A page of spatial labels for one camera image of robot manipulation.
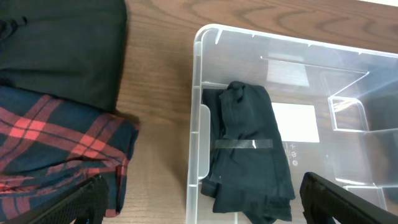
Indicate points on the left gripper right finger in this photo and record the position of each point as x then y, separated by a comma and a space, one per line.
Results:
326, 203

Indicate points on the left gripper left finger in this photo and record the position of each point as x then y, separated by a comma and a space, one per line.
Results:
84, 203

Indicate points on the red navy plaid shirt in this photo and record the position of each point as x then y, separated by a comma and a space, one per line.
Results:
49, 145

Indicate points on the black taped garment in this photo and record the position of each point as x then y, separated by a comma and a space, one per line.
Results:
249, 171

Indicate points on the large black garment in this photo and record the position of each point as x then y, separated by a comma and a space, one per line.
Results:
72, 49

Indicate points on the white label in bin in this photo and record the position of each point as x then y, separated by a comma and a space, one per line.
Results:
296, 123

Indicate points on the clear plastic storage bin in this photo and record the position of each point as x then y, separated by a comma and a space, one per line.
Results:
335, 106

